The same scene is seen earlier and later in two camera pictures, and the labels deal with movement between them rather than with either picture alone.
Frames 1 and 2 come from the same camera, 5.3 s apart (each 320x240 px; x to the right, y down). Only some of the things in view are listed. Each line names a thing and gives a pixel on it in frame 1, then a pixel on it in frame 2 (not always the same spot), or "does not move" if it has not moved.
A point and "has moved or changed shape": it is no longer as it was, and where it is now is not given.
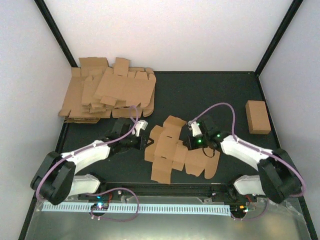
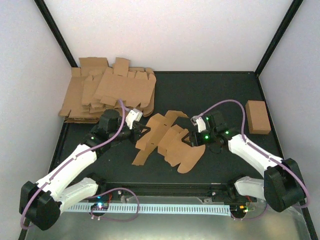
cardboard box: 167,152 has moved or changed shape
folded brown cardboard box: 257,117 does not move
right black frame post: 286,24 does not move
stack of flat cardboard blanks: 97,90 does not move
